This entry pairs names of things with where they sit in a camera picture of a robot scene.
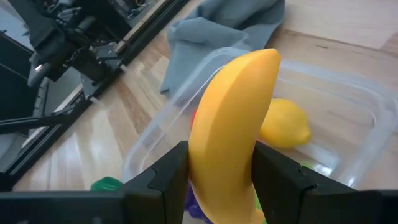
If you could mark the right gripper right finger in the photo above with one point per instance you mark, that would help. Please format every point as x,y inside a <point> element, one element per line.
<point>295,193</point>

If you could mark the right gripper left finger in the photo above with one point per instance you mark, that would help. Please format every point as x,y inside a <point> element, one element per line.
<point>161,193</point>

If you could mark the purple toy grapes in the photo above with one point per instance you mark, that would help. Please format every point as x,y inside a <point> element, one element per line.
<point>194,208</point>

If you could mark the light green toy pear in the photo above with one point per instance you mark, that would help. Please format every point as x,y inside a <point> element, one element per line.
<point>258,203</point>

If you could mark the dark green toy vegetable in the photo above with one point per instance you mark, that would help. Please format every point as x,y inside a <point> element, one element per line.
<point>105,184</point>

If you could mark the yellow toy lemon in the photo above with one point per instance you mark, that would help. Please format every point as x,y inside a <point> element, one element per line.
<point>286,124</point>

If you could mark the yellow toy banana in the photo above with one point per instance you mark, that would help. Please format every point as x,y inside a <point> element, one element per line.
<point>230,130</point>

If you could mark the clear plastic tupperware container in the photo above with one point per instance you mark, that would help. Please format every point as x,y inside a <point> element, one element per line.
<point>357,93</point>

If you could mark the grey cloth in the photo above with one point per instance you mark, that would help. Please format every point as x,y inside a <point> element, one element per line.
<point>205,34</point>

